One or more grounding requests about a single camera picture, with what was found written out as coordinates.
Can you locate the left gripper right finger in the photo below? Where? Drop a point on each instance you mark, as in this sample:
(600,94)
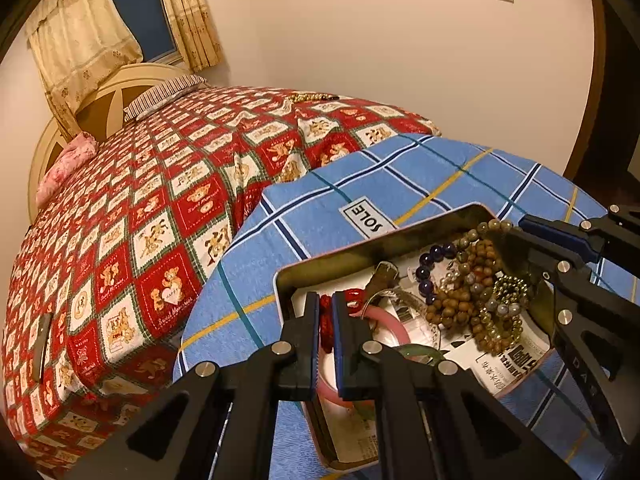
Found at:
(434,422)

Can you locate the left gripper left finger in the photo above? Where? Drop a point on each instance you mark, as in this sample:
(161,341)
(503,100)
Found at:
(216,422)

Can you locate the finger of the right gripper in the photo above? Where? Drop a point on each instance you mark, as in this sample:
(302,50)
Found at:
(570,275)
(614,237)

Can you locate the pink bangle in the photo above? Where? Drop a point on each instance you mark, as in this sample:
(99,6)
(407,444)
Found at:
(389,322)

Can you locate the pink metal tin box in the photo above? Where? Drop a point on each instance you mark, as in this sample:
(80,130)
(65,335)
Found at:
(390,246)

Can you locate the red knot cord charm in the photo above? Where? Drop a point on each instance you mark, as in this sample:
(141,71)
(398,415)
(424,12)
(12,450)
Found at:
(354,298)

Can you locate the brown strap wristwatch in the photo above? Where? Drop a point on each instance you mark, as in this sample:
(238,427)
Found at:
(385,276)

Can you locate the silver bangle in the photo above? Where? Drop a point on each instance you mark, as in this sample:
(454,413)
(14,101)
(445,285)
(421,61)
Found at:
(410,311)

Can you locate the red patterned bedspread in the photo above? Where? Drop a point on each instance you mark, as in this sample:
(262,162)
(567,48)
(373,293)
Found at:
(121,252)

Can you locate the blue plaid cushion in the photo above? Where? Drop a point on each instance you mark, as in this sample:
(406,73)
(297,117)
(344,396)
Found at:
(475,278)

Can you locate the pink floral pillow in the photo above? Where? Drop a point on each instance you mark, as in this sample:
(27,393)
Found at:
(83,148)

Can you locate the striped pillow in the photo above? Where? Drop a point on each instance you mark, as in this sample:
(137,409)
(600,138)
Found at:
(160,95)

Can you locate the cream wooden headboard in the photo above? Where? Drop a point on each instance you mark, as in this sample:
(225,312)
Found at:
(101,114)

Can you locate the gold beads on bed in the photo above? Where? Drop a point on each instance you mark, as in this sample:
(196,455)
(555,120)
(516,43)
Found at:
(301,97)

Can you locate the right beige curtain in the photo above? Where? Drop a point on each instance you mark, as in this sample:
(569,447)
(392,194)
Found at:
(192,30)

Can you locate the beige curtain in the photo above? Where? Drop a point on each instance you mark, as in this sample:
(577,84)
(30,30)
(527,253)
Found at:
(192,30)
(77,44)

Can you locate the left beige curtain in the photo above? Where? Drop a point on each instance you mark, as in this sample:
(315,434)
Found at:
(77,44)

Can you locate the window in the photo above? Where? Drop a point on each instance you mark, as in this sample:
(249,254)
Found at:
(148,23)

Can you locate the brown door frame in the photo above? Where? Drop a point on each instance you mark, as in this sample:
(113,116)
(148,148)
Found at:
(589,118)

